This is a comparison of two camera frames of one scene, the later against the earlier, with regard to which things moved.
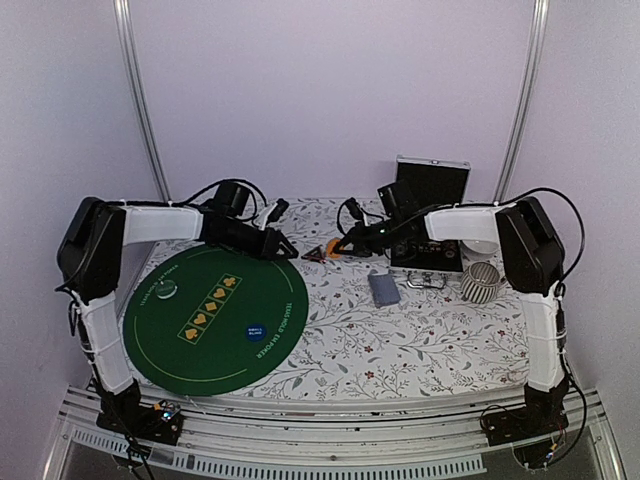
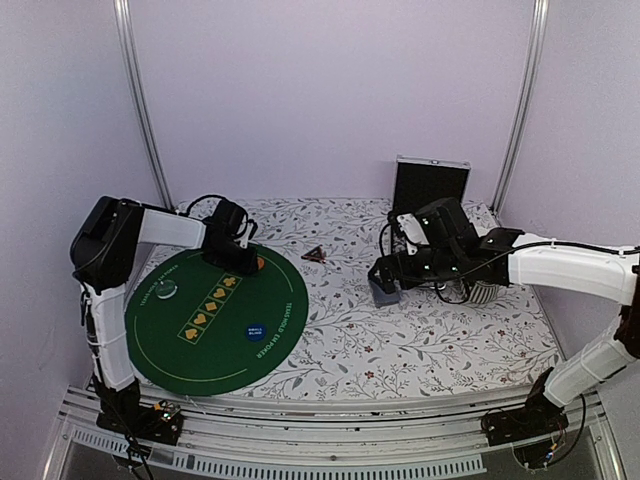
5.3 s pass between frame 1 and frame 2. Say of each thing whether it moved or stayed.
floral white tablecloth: stayed
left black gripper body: moved
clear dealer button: stayed
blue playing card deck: stayed
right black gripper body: moved
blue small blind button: stayed
